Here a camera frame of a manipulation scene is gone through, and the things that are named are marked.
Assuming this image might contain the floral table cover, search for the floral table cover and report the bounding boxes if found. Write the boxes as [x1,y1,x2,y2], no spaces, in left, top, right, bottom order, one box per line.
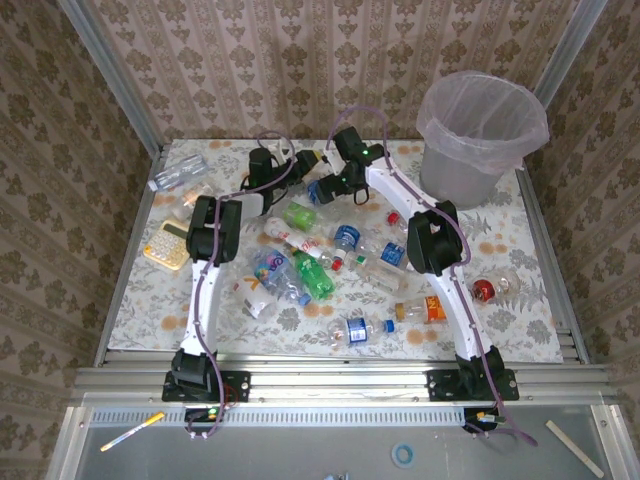
[106,138,566,364]

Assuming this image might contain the clear crushed plastic bottle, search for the clear crushed plastic bottle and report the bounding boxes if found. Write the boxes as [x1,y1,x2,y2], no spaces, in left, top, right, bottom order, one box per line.
[149,153,210,192]

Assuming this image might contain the grey metal shelf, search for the grey metal shelf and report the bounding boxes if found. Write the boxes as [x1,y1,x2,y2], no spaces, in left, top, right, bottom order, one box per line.
[47,404,629,480]

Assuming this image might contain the clear bottle green cap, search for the clear bottle green cap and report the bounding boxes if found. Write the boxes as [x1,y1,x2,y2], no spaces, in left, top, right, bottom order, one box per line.
[344,251,409,294]

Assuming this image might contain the light green label bottle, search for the light green label bottle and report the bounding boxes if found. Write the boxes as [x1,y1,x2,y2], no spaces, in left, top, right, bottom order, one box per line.
[282,201,321,232]

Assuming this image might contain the blue tape roll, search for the blue tape roll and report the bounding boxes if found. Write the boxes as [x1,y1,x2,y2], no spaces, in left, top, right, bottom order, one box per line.
[390,442,416,469]

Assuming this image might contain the clear pink bin liner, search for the clear pink bin liner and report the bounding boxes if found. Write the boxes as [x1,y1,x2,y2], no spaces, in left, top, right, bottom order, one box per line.
[416,69,551,175]

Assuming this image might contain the white red-lettered label bottle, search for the white red-lettered label bottle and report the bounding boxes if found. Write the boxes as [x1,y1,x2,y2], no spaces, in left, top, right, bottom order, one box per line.
[263,217,345,271]

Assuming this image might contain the white orange label bottle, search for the white orange label bottle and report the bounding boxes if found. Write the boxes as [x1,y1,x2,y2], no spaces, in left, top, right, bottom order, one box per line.
[232,273,280,320]

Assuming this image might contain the small black connector board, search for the small black connector board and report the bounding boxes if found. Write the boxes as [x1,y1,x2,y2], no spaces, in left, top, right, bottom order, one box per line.
[462,408,501,434]
[183,407,225,425]

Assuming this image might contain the grey slotted cable duct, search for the grey slotted cable duct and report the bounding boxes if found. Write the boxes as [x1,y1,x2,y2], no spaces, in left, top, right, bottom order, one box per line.
[88,405,469,429]

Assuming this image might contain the small blue cap bottle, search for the small blue cap bottle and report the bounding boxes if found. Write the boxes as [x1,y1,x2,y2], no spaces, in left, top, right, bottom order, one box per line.
[327,315,397,349]

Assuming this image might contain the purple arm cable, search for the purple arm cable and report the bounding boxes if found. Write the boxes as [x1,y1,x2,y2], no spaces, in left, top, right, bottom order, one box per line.
[325,104,539,448]
[185,130,297,441]

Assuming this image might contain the blue white label bottle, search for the blue white label bottle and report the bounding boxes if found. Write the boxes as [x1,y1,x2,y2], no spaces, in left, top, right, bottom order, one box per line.
[379,242,411,274]

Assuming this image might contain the small brown label bottle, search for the small brown label bottle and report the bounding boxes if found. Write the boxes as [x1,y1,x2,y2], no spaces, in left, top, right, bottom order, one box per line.
[178,180,214,210]

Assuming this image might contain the aluminium frame post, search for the aluminium frame post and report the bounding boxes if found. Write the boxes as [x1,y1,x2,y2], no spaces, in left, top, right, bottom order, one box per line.
[532,0,610,109]
[55,0,166,156]

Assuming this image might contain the blue label clear bottle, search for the blue label clear bottle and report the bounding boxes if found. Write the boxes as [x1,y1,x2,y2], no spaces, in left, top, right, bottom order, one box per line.
[331,223,384,259]

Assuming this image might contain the yellow calculator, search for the yellow calculator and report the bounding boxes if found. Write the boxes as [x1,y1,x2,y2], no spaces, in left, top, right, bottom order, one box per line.
[143,219,194,272]

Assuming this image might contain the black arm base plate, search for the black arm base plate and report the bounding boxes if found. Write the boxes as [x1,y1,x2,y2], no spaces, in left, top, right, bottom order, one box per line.
[427,369,520,404]
[160,369,251,404]

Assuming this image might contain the red label round bottle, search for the red label round bottle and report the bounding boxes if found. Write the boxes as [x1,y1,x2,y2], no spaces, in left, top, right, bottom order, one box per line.
[471,272,522,305]

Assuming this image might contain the grey plastic bin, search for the grey plastic bin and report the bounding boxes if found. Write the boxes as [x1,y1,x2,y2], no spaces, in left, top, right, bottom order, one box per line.
[417,69,551,211]

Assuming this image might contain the green plastic bottle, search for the green plastic bottle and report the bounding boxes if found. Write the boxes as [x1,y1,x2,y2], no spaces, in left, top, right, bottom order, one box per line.
[291,248,337,302]

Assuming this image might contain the flat wooden stick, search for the flat wooden stick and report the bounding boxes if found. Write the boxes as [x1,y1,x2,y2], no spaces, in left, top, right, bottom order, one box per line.
[544,419,606,477]

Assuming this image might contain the colourful label large bottle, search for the colourful label large bottle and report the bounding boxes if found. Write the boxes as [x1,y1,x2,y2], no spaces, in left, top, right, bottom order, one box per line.
[249,245,312,307]

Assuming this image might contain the aluminium front rail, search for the aluminium front rail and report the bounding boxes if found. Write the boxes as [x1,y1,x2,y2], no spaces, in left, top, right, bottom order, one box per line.
[69,349,621,407]

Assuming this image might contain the yellow white pen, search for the yellow white pen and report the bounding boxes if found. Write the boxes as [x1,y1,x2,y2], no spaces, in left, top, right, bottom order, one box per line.
[99,411,166,453]

